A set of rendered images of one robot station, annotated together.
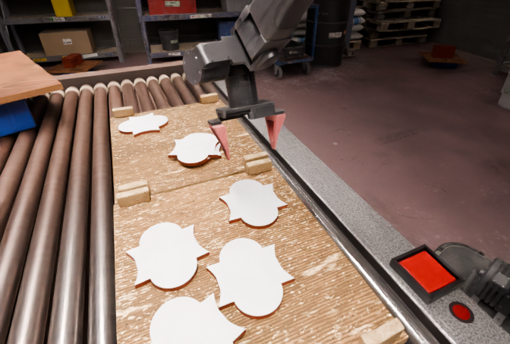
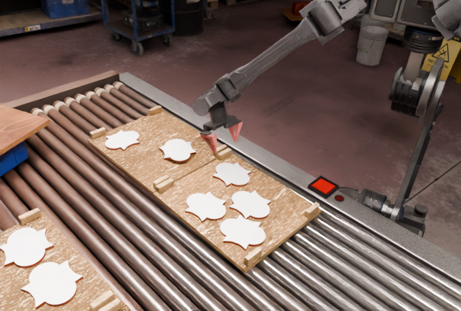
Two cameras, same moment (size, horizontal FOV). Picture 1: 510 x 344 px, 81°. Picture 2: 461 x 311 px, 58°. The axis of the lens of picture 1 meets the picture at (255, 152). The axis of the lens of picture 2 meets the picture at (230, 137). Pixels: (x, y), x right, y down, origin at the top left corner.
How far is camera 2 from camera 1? 0.90 m
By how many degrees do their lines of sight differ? 20
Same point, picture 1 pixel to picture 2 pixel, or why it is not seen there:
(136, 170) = (147, 171)
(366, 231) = (293, 176)
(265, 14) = (239, 81)
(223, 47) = (215, 95)
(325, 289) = (285, 202)
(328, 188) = (265, 159)
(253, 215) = (237, 180)
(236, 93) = (218, 115)
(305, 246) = (269, 188)
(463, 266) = not seen: hidden behind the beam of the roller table
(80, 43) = not seen: outside the picture
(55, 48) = not seen: outside the picture
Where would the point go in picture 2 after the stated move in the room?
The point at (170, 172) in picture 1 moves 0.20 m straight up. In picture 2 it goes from (171, 168) to (169, 119)
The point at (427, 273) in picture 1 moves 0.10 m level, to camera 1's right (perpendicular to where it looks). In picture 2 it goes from (324, 187) to (348, 180)
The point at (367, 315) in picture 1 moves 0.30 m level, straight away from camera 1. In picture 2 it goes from (304, 206) to (311, 153)
